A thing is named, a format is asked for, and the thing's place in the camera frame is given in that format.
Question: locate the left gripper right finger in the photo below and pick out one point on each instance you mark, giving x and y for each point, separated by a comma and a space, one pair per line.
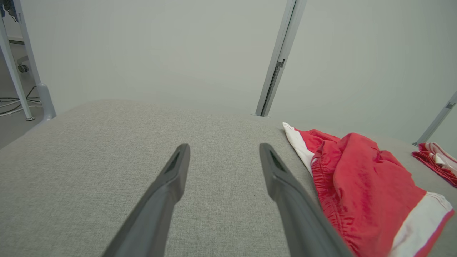
300, 221

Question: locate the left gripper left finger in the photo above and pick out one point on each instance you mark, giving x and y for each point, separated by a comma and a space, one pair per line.
157, 210

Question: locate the red jersey with black lettering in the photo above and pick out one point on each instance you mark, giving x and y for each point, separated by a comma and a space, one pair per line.
433, 164

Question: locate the red shorts with white hem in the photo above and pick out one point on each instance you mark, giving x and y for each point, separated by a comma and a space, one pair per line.
364, 185

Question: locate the light grey table leg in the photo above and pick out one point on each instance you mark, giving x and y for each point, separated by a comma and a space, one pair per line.
14, 71

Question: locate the grey rounded post foot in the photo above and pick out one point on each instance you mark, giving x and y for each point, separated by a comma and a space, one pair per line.
47, 103

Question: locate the grey partition post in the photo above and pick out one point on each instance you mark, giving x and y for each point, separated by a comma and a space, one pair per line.
285, 43
26, 43
435, 121

